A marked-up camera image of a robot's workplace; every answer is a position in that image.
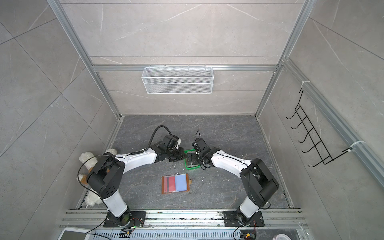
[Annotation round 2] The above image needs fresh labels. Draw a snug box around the green plastic card bin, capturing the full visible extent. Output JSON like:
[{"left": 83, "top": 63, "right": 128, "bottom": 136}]
[{"left": 185, "top": 149, "right": 200, "bottom": 170}]

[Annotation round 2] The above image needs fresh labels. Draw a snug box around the pink red credit card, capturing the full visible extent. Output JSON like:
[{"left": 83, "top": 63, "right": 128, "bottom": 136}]
[{"left": 167, "top": 176, "right": 176, "bottom": 192}]

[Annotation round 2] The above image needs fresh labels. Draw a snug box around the brown leather card holder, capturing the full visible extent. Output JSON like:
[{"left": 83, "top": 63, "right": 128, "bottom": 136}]
[{"left": 162, "top": 174, "right": 190, "bottom": 195}]

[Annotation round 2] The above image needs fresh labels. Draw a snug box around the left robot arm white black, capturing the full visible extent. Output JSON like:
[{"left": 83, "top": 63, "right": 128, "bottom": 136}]
[{"left": 78, "top": 135, "right": 186, "bottom": 226}]

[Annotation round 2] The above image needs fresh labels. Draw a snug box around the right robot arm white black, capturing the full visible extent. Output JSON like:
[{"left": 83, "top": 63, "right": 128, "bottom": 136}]
[{"left": 192, "top": 138, "right": 280, "bottom": 225}]

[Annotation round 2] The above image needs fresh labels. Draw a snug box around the stack of cards in bin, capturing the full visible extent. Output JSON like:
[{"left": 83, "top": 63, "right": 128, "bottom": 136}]
[{"left": 186, "top": 151, "right": 200, "bottom": 168}]

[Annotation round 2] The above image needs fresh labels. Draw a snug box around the white teddy bear brown shirt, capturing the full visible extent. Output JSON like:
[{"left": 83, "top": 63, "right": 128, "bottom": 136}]
[{"left": 76, "top": 148, "right": 118, "bottom": 208}]

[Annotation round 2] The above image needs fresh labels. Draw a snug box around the white tablet device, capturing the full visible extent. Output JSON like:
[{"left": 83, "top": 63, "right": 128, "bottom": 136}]
[{"left": 58, "top": 227, "right": 93, "bottom": 240}]

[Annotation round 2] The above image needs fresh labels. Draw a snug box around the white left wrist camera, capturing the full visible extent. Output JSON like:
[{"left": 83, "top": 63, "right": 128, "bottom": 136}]
[{"left": 175, "top": 137, "right": 182, "bottom": 150}]

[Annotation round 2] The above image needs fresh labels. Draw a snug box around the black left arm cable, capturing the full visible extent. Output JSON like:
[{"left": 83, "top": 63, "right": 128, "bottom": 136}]
[{"left": 146, "top": 125, "right": 173, "bottom": 151}]

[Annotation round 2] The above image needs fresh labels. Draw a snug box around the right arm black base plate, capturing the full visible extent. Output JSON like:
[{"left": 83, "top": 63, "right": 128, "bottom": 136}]
[{"left": 222, "top": 211, "right": 265, "bottom": 227}]

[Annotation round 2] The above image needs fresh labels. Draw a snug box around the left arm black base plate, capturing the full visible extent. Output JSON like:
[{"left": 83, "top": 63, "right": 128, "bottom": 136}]
[{"left": 103, "top": 211, "right": 147, "bottom": 228}]

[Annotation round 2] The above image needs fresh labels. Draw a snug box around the white wire mesh basket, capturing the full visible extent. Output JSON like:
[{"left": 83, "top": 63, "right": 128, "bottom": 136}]
[{"left": 142, "top": 67, "right": 214, "bottom": 95}]

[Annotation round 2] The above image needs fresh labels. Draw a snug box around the black wire hook rack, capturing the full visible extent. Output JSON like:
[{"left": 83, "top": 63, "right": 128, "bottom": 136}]
[{"left": 286, "top": 89, "right": 353, "bottom": 168}]

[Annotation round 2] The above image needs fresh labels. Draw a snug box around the aluminium front rail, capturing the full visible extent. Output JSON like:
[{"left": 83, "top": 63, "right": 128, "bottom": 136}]
[{"left": 59, "top": 209, "right": 308, "bottom": 229}]

